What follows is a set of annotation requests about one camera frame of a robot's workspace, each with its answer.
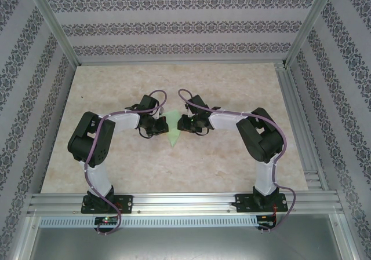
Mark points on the light green cloth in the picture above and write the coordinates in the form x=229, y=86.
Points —
x=174, y=135

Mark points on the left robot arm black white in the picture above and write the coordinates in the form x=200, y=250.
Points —
x=124, y=124

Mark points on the aluminium mounting rail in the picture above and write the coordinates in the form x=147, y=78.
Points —
x=185, y=203

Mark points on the grey metal shelf panel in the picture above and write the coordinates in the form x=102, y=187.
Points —
x=185, y=245

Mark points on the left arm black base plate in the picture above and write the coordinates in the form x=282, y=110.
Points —
x=126, y=203

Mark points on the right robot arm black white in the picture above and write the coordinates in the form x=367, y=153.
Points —
x=226, y=120

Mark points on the aluminium side rail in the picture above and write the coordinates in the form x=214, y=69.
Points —
x=301, y=132

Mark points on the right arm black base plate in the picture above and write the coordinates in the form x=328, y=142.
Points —
x=243, y=203

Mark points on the aluminium frame post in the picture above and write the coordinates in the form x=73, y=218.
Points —
x=311, y=22
x=52, y=25

